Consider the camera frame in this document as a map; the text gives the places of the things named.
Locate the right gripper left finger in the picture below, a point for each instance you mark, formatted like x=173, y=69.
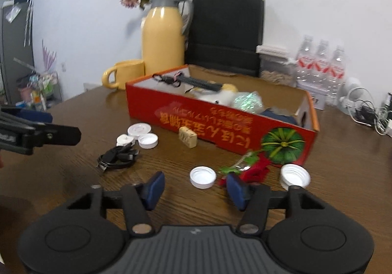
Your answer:
x=135, y=200

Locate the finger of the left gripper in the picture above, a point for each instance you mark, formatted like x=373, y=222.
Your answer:
x=35, y=116
x=51, y=134

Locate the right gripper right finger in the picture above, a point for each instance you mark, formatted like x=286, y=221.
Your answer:
x=254, y=201

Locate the red artificial rose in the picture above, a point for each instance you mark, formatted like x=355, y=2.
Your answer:
x=251, y=168

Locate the large white bottle cap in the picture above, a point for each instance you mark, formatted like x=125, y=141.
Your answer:
x=202, y=177

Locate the dark blue zip pouch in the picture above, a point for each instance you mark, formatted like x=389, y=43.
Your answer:
x=280, y=115

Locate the white yellow plush hamster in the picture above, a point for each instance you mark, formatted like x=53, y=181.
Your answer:
x=225, y=96

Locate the storage rack with items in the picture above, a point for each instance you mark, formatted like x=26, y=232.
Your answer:
x=40, y=91

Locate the white bottle cap right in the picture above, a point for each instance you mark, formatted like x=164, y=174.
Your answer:
x=294, y=175

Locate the small white round cap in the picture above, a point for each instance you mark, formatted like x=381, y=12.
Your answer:
x=124, y=140

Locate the white round disc cap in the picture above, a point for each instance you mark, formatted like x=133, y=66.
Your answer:
x=138, y=129

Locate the dark refrigerator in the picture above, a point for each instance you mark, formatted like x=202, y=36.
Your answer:
x=17, y=61

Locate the red cardboard box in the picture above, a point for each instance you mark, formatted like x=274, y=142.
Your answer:
x=231, y=129

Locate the yellow ceramic mug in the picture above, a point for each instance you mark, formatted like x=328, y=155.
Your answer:
x=118, y=75

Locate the small metal tin box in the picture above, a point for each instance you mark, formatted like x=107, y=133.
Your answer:
x=318, y=93

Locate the clear snack container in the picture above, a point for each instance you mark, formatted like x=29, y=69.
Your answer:
x=278, y=71

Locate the water bottle right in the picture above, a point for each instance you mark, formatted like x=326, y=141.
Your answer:
x=336, y=74

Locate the water bottle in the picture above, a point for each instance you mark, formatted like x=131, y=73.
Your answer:
x=305, y=60
x=321, y=64
x=336, y=74

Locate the water bottle left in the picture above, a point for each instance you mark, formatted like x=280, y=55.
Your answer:
x=305, y=60

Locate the white flat box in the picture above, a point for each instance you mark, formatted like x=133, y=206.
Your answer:
x=272, y=51

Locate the water bottle middle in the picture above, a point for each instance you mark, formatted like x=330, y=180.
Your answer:
x=321, y=64

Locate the yellow thermos jug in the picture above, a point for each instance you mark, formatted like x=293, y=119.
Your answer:
x=163, y=34

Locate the black paper shopping bag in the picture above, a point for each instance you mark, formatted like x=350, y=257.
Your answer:
x=224, y=35

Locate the white round camera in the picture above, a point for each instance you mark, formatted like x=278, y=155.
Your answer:
x=350, y=91

